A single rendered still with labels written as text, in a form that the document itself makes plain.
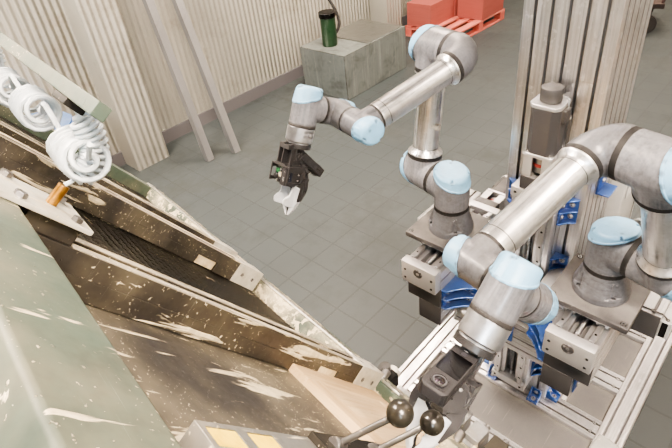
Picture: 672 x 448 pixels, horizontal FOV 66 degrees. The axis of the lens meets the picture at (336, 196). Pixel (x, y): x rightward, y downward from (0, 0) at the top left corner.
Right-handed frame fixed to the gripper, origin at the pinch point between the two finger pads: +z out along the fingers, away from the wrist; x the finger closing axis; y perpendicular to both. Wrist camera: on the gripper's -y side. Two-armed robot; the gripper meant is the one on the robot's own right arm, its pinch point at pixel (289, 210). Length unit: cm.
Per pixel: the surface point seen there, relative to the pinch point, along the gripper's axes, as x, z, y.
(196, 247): -25.4, 20.8, 10.6
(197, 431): 63, -4, 74
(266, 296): -17.3, 39.5, -15.9
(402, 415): 72, -1, 48
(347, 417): 52, 23, 26
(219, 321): 32, 7, 46
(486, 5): -222, -145, -501
